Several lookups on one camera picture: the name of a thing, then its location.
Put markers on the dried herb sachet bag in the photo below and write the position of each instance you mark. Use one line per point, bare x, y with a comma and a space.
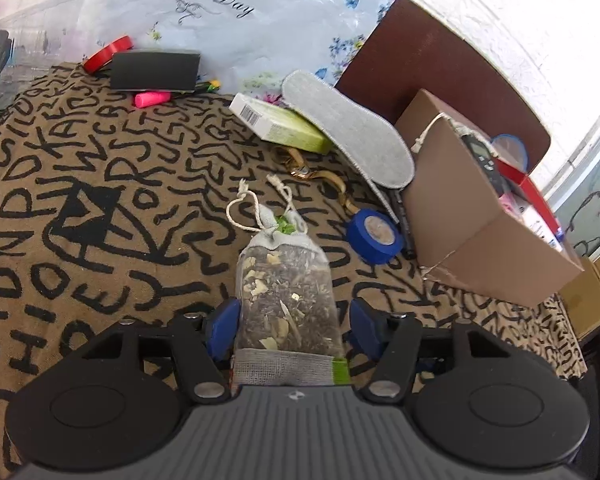
285, 300

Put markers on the black marker pen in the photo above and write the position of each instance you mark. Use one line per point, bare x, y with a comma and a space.
402, 225

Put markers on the brown cardboard box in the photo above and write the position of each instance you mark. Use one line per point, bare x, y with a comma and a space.
460, 220

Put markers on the yellow highlighter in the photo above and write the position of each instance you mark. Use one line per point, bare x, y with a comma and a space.
210, 85

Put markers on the small white packet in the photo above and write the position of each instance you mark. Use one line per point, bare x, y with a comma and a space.
540, 227

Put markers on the white floral plastic bag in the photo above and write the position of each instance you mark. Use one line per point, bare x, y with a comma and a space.
230, 35

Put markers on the black digital timer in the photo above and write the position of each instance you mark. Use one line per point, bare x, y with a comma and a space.
485, 157

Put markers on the green and white carton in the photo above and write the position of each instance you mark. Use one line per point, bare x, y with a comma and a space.
290, 127

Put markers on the grey felt insole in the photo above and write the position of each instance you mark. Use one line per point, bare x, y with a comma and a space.
340, 125
381, 196

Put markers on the clear plastic storage box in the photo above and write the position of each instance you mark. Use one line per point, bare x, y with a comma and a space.
40, 25

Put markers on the red flat case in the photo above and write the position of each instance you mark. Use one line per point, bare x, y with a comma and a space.
535, 190

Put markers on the small tan cardboard box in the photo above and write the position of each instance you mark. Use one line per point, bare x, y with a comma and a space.
585, 300

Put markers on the black foam block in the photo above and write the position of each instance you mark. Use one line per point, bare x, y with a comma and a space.
155, 71

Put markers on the pink highlighter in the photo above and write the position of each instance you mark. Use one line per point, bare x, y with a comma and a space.
152, 98

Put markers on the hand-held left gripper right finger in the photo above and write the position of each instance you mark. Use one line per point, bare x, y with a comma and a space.
364, 327

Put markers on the red tape roll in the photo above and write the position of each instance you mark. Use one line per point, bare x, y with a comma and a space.
97, 60

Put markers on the brown black patterned blanket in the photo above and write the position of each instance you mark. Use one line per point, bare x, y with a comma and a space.
105, 185

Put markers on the dark brown wooden board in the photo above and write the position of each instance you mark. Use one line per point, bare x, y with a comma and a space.
430, 60

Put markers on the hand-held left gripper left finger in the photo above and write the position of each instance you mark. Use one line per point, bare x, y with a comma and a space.
223, 327

